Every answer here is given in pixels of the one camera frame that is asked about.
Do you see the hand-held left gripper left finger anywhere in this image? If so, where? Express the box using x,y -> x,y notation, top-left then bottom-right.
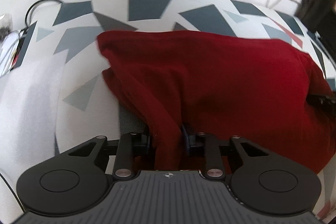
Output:
68,126 -> 153,179

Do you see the crumpled clear plastic wrap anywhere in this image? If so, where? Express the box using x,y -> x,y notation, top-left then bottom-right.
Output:
0,13 -> 13,39

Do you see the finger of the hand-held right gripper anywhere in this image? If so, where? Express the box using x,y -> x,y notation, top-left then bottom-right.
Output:
307,93 -> 336,115

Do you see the black cylindrical appliance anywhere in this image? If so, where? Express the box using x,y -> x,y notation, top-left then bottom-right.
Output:
294,0 -> 336,33

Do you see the geometric patterned tablecloth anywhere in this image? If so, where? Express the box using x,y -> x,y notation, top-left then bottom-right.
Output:
16,0 -> 336,156

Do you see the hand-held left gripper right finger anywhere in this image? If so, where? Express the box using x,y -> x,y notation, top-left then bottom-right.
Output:
181,123 -> 269,179

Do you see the red fleece garment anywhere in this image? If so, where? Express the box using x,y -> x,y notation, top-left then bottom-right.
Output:
97,30 -> 332,174

